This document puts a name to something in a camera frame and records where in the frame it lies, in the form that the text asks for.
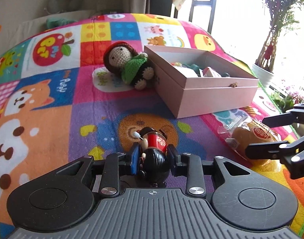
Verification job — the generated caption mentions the colourful cartoon play mat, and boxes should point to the colourful cartoon play mat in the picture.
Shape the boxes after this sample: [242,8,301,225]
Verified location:
[0,14,304,238]

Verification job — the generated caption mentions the black haired red figurine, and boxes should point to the black haired red figurine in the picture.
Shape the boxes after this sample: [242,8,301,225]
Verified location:
[132,127,170,188]

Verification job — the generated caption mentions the packaged small bread bun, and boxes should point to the packaged small bread bun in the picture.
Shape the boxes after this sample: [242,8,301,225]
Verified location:
[218,117,281,166]

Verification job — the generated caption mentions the white plant pot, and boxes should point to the white plant pot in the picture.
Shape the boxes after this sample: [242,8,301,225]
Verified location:
[251,64,274,87]

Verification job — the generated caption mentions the crochet doll green dress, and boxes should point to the crochet doll green dress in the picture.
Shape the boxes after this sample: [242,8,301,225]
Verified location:
[103,42,155,90]

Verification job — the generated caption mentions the potted palm plant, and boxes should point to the potted palm plant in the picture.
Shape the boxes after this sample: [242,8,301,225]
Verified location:
[255,0,304,73]

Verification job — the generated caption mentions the pink cardboard box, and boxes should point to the pink cardboard box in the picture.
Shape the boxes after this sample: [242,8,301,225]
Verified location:
[144,45,258,119]

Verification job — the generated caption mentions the beige sofa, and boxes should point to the beige sofa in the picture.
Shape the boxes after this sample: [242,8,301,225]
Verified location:
[0,0,148,61]

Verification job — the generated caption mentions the green knitted cloth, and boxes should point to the green knitted cloth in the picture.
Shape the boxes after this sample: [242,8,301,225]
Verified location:
[46,18,76,30]

